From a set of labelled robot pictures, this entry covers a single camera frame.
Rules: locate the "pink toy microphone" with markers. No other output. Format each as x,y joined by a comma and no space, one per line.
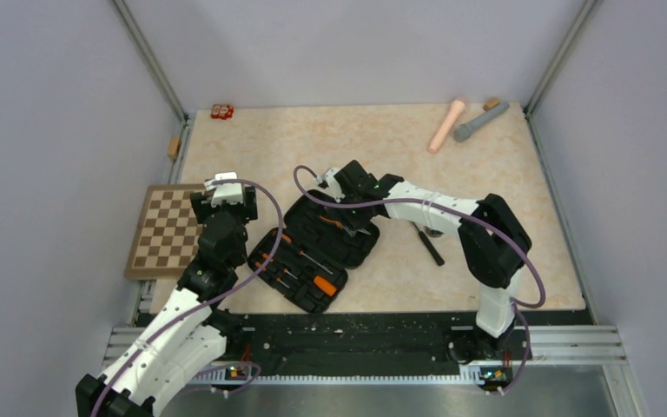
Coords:
456,109

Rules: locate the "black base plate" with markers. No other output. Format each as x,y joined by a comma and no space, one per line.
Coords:
348,345

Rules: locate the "wooden block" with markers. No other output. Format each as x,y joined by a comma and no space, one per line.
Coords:
173,149
491,103

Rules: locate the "aluminium frame rail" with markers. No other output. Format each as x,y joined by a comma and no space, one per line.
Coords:
552,346

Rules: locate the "long orange handled screwdriver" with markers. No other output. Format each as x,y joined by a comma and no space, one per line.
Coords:
325,286

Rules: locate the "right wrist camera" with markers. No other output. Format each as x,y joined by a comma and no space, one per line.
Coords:
328,178

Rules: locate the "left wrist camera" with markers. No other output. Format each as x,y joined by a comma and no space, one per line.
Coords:
223,189

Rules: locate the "grey toy microphone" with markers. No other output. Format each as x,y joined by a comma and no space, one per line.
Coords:
465,130

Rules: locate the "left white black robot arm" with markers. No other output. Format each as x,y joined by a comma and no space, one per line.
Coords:
185,336

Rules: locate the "left wooden block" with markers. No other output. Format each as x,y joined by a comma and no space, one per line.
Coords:
173,149

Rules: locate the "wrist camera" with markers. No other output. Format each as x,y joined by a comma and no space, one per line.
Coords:
223,189
328,178

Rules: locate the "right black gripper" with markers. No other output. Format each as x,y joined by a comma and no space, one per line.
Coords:
344,217

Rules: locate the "small orange bit driver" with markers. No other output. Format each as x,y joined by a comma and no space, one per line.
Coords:
273,276

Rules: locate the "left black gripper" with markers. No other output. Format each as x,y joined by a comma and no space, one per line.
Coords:
202,205

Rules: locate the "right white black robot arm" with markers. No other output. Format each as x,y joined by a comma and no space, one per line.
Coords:
493,241

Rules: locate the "orange handled pliers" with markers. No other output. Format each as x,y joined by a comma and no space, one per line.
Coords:
337,224

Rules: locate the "red toy car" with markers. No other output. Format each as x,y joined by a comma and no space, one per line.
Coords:
222,111

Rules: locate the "back wooden block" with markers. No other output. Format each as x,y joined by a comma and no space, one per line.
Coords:
491,103

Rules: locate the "wooden chessboard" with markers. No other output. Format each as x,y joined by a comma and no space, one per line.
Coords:
166,234

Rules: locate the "black plastic tool case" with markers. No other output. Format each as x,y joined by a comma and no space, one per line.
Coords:
334,247

